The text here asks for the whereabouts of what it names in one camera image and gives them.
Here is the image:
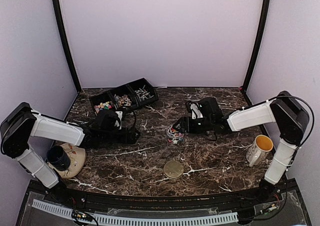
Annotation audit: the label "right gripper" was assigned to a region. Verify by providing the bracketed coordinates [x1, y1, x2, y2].
[173, 116, 214, 134]

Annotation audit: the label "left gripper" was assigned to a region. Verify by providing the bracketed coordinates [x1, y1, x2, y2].
[100, 127, 141, 144]

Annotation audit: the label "black three-compartment candy tray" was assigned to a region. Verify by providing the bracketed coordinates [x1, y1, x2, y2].
[89, 78, 159, 114]

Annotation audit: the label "white jar lid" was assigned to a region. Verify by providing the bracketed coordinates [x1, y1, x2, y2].
[163, 160, 184, 179]

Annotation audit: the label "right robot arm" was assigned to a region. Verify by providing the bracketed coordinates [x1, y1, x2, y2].
[171, 91, 315, 203]

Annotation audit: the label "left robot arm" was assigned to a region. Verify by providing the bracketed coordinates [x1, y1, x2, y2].
[0, 102, 141, 204]

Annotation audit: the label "candies inside glass jar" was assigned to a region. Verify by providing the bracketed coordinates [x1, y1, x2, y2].
[167, 127, 187, 144]

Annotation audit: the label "pile of small stick candies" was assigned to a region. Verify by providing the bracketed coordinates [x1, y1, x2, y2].
[134, 88, 153, 102]

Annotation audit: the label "pile of star candies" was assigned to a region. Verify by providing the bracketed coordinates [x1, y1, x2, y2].
[94, 101, 113, 113]

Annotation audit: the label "pile of swirl lollipops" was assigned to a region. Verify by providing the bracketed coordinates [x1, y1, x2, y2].
[114, 94, 132, 107]

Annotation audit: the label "cream floral plate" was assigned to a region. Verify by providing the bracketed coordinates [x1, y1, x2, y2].
[47, 143, 87, 179]

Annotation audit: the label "white mug yellow inside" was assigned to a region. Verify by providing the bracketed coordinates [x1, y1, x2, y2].
[246, 135, 274, 167]

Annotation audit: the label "dark blue mug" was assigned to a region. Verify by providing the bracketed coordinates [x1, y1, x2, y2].
[46, 146, 71, 171]

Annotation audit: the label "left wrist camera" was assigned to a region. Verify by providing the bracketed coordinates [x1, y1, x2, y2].
[94, 110, 123, 131]

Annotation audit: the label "black front rail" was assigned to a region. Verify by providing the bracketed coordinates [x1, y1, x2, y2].
[65, 188, 263, 212]

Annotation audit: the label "white slotted cable duct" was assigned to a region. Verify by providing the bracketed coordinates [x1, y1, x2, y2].
[31, 199, 239, 226]

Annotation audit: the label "right black frame post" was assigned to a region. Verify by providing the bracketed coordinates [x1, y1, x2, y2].
[240, 0, 270, 94]

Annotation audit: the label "black frame post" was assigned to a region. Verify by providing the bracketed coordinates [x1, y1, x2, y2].
[240, 0, 270, 94]
[52, 0, 82, 93]

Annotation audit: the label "left black frame post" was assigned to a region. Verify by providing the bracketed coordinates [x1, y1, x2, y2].
[52, 0, 82, 93]

